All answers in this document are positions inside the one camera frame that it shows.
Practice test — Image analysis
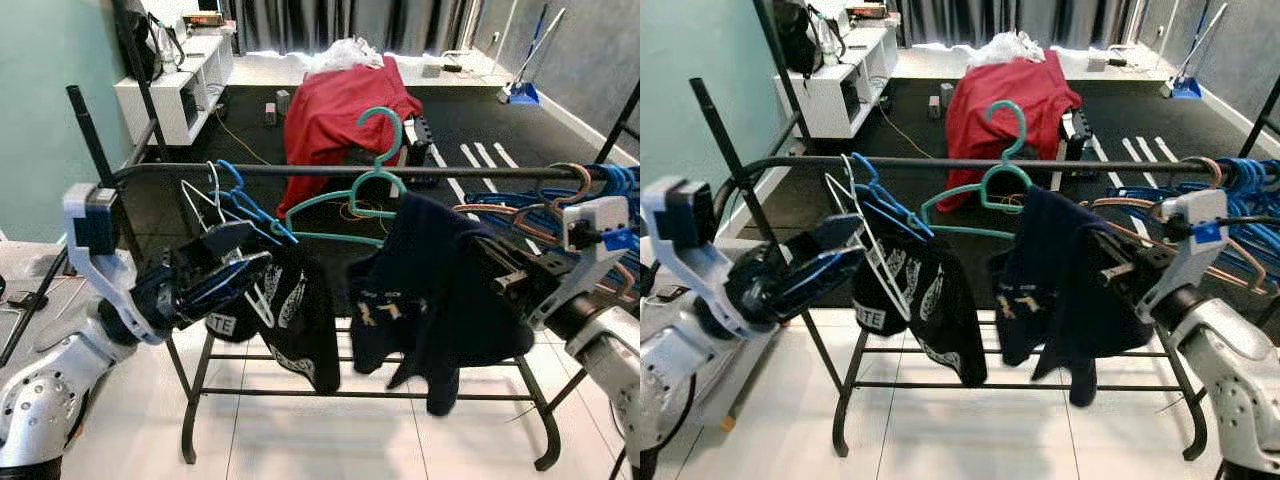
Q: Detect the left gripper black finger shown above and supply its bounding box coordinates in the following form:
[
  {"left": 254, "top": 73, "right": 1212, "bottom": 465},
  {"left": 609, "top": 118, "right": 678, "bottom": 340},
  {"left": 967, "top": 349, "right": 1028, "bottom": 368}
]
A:
[
  {"left": 790, "top": 245, "right": 867, "bottom": 321},
  {"left": 198, "top": 252, "right": 274, "bottom": 321},
  {"left": 785, "top": 214, "right": 867, "bottom": 261},
  {"left": 188, "top": 222, "right": 257, "bottom": 265}
]

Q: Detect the navy printed t-shirt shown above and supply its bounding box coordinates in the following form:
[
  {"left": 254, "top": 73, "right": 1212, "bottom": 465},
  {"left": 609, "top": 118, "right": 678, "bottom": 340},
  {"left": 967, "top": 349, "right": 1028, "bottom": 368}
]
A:
[
  {"left": 990, "top": 185, "right": 1161, "bottom": 409},
  {"left": 348, "top": 192, "right": 536, "bottom": 416}
]

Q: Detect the teal plastic hanger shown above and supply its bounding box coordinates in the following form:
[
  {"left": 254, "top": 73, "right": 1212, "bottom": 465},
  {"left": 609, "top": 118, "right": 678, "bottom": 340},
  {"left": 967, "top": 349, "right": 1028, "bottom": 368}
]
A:
[
  {"left": 920, "top": 100, "right": 1036, "bottom": 241},
  {"left": 283, "top": 106, "right": 409, "bottom": 247}
]

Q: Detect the blue plastic hanger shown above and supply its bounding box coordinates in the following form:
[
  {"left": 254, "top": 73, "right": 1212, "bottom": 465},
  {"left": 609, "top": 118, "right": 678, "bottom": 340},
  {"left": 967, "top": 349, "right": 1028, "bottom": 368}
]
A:
[
  {"left": 850, "top": 152, "right": 936, "bottom": 301},
  {"left": 465, "top": 165, "right": 641, "bottom": 301},
  {"left": 1115, "top": 158, "right": 1280, "bottom": 291},
  {"left": 485, "top": 165, "right": 641, "bottom": 301},
  {"left": 1105, "top": 158, "right": 1280, "bottom": 291},
  {"left": 212, "top": 160, "right": 299, "bottom": 301},
  {"left": 475, "top": 165, "right": 641, "bottom": 301},
  {"left": 1125, "top": 158, "right": 1280, "bottom": 291}
]

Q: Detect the black t-shirt white print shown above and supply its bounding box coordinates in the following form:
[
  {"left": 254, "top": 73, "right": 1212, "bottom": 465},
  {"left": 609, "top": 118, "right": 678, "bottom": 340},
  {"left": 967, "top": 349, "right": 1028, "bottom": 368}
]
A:
[
  {"left": 205, "top": 240, "right": 343, "bottom": 393},
  {"left": 852, "top": 235, "right": 989, "bottom": 389}
]

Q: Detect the black metal clothes rack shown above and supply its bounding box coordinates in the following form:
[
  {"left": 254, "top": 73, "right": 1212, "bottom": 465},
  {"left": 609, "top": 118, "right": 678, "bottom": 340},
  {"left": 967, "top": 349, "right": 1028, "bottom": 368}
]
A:
[
  {"left": 65, "top": 85, "right": 641, "bottom": 471},
  {"left": 688, "top": 78, "right": 1280, "bottom": 463}
]

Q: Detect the black equipment box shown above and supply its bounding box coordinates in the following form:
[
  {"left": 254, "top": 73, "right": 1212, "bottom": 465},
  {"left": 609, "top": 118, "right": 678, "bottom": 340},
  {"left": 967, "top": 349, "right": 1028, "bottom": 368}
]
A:
[
  {"left": 1060, "top": 108, "right": 1096, "bottom": 161},
  {"left": 400, "top": 115, "right": 438, "bottom": 169}
]

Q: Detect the white shelf unit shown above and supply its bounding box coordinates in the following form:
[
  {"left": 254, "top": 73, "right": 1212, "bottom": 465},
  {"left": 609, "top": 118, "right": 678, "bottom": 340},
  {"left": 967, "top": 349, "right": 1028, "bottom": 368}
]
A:
[
  {"left": 775, "top": 25, "right": 901, "bottom": 139},
  {"left": 113, "top": 35, "right": 236, "bottom": 148}
]

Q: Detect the black metal stand pole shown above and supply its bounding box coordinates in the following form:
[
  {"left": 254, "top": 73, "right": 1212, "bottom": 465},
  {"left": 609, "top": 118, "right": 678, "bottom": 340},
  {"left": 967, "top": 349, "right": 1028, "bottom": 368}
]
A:
[
  {"left": 110, "top": 0, "right": 169, "bottom": 161},
  {"left": 752, "top": 0, "right": 811, "bottom": 151}
]

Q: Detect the red cloth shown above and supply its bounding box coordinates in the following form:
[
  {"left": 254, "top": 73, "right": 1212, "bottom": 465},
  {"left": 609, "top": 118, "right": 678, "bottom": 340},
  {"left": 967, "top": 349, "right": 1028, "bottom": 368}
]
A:
[
  {"left": 943, "top": 52, "right": 1083, "bottom": 211},
  {"left": 277, "top": 57, "right": 424, "bottom": 216}
]

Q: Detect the blue broom with dustpan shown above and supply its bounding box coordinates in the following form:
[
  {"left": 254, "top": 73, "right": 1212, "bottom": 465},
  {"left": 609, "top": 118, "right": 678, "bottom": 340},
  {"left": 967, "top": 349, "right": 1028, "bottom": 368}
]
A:
[
  {"left": 497, "top": 8, "right": 567, "bottom": 106},
  {"left": 1160, "top": 2, "right": 1229, "bottom": 99}
]

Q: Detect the black backpack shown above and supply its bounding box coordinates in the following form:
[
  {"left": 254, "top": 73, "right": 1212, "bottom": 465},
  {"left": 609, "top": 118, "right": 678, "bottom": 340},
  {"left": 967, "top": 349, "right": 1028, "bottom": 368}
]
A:
[
  {"left": 122, "top": 10, "right": 166, "bottom": 83},
  {"left": 775, "top": 0, "right": 826, "bottom": 79}
]

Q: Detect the white plastic bag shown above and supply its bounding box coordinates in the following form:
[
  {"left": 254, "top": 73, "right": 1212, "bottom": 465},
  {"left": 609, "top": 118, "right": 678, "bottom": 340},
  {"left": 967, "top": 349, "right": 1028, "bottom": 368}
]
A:
[
  {"left": 965, "top": 30, "right": 1046, "bottom": 69},
  {"left": 305, "top": 38, "right": 386, "bottom": 73}
]

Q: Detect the dark grey curtain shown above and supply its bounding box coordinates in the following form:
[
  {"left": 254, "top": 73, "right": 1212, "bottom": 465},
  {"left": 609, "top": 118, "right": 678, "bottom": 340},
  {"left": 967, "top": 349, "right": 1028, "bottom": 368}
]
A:
[
  {"left": 218, "top": 0, "right": 481, "bottom": 56},
  {"left": 890, "top": 0, "right": 1146, "bottom": 49}
]

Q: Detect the white wire hanger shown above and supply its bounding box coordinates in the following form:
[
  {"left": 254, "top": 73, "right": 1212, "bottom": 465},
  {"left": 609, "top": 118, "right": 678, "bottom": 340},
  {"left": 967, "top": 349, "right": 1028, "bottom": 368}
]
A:
[
  {"left": 825, "top": 155, "right": 916, "bottom": 321},
  {"left": 180, "top": 162, "right": 277, "bottom": 329}
]

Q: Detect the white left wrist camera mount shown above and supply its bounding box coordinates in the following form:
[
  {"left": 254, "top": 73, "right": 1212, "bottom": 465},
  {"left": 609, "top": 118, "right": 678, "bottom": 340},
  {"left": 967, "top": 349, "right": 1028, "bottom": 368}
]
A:
[
  {"left": 641, "top": 177, "right": 781, "bottom": 336},
  {"left": 62, "top": 183, "right": 169, "bottom": 347}
]

